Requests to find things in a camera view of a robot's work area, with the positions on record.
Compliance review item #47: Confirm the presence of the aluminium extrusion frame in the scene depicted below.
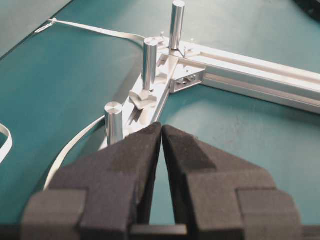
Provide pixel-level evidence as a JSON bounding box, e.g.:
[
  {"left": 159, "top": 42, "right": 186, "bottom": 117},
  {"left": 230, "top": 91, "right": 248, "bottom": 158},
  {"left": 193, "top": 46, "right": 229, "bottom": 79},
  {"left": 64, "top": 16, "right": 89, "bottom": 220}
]
[{"left": 98, "top": 37, "right": 320, "bottom": 151}]

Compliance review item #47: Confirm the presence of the aluminium post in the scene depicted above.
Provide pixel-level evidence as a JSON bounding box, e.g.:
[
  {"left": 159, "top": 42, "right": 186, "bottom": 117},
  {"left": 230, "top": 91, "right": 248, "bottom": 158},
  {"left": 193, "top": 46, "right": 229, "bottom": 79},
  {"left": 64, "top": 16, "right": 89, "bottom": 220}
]
[
  {"left": 169, "top": 0, "right": 185, "bottom": 50},
  {"left": 142, "top": 37, "right": 158, "bottom": 91},
  {"left": 104, "top": 101, "right": 124, "bottom": 146}
]

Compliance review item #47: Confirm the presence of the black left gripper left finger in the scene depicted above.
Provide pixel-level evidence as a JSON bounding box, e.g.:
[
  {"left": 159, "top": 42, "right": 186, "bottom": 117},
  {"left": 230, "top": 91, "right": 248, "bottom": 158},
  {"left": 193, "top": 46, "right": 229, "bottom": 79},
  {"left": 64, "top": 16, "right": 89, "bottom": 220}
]
[{"left": 21, "top": 122, "right": 162, "bottom": 240}]

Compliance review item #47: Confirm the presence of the middle aluminium post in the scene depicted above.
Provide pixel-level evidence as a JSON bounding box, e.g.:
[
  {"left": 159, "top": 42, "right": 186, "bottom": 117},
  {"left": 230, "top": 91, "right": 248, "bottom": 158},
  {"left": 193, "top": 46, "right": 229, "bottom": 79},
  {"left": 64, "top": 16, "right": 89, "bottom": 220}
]
[{"left": 142, "top": 37, "right": 158, "bottom": 91}]

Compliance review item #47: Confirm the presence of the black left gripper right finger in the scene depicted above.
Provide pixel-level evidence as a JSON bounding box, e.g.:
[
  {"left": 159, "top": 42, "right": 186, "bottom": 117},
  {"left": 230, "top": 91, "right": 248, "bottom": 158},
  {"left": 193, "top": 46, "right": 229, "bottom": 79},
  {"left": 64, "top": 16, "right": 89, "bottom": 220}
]
[{"left": 162, "top": 125, "right": 303, "bottom": 240}]

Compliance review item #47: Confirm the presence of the far aluminium post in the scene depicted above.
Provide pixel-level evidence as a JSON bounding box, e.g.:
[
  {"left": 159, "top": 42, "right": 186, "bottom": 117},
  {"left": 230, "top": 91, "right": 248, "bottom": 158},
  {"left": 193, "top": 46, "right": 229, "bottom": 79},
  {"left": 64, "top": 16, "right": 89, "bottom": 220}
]
[{"left": 169, "top": 0, "right": 185, "bottom": 50}]

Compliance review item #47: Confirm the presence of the near aluminium post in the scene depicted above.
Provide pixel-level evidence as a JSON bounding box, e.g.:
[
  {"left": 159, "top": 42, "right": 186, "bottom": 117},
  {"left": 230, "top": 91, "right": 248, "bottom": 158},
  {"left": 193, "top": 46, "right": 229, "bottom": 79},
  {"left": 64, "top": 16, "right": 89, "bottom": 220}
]
[{"left": 104, "top": 101, "right": 124, "bottom": 146}]

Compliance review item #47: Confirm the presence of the white zip tie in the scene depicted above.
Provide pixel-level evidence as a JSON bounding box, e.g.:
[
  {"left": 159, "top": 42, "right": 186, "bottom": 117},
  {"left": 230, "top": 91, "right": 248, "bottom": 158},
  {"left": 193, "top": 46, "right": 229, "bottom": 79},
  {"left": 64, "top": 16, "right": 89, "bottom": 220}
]
[{"left": 34, "top": 17, "right": 58, "bottom": 34}]

